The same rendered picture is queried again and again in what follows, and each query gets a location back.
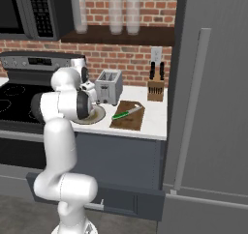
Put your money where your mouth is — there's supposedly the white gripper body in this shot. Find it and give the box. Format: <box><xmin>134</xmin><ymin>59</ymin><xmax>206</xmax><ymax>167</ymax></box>
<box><xmin>80</xmin><ymin>81</ymin><xmax>98</xmax><ymax>104</ymax></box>

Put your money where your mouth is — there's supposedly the round beige plate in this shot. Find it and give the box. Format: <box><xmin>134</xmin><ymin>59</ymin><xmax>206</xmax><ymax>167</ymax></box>
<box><xmin>71</xmin><ymin>103</ymin><xmax>107</xmax><ymax>126</ymax></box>

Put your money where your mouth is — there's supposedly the brown wooden cutting board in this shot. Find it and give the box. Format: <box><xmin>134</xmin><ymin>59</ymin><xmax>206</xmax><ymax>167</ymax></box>
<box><xmin>108</xmin><ymin>100</ymin><xmax>146</xmax><ymax>132</ymax></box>

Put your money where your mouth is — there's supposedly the wooden knife block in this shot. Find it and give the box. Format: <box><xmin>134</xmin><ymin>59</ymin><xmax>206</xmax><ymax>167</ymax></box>
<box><xmin>146</xmin><ymin>61</ymin><xmax>166</xmax><ymax>102</ymax></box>

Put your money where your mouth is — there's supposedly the dark grey drawer front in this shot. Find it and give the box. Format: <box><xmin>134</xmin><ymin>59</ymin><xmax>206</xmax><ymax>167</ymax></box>
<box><xmin>26</xmin><ymin>172</ymin><xmax>167</xmax><ymax>222</ymax></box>

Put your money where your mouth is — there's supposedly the silver toaster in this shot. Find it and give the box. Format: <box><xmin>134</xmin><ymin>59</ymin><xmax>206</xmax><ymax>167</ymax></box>
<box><xmin>94</xmin><ymin>69</ymin><xmax>124</xmax><ymax>107</ymax></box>

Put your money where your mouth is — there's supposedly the dark wooden shelf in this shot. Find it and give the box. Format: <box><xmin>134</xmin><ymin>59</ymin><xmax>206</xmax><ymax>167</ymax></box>
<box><xmin>60</xmin><ymin>24</ymin><xmax>177</xmax><ymax>47</ymax></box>

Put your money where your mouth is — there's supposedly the black and steel stove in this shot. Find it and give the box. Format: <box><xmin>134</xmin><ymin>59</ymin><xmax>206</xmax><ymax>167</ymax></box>
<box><xmin>0</xmin><ymin>50</ymin><xmax>87</xmax><ymax>172</ymax></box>

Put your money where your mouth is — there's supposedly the clear drinking glass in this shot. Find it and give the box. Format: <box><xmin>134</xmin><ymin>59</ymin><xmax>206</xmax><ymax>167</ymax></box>
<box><xmin>108</xmin><ymin>0</ymin><xmax>125</xmax><ymax>36</ymax></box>
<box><xmin>70</xmin><ymin>0</ymin><xmax>89</xmax><ymax>35</ymax></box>
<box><xmin>125</xmin><ymin>0</ymin><xmax>141</xmax><ymax>36</ymax></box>

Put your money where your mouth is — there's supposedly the dark grey counter cabinet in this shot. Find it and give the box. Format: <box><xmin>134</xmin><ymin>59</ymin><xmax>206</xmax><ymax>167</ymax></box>
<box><xmin>73</xmin><ymin>131</ymin><xmax>168</xmax><ymax>191</ymax></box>

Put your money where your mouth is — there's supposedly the grey microwave oven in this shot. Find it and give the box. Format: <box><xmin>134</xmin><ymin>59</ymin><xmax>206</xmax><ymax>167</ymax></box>
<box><xmin>0</xmin><ymin>0</ymin><xmax>61</xmax><ymax>42</ymax></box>

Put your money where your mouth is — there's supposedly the grey fridge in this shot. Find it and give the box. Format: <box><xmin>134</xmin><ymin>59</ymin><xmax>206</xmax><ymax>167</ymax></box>
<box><xmin>157</xmin><ymin>0</ymin><xmax>248</xmax><ymax>234</ymax></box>

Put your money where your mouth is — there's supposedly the green-handled knife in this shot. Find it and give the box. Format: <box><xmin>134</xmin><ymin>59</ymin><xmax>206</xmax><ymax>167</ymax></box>
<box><xmin>111</xmin><ymin>104</ymin><xmax>143</xmax><ymax>121</ymax></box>

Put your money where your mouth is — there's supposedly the white wall outlet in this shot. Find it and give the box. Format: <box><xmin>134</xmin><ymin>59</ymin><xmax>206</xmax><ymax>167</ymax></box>
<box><xmin>150</xmin><ymin>45</ymin><xmax>164</xmax><ymax>65</ymax></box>

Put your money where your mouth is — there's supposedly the steel oven door handle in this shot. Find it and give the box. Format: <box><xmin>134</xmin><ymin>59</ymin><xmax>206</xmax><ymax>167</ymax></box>
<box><xmin>0</xmin><ymin>130</ymin><xmax>46</xmax><ymax>143</ymax></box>

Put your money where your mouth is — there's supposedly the silver drawer handle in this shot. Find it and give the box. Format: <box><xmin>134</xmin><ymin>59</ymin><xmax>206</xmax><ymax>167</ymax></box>
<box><xmin>84</xmin><ymin>198</ymin><xmax>106</xmax><ymax>212</ymax></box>

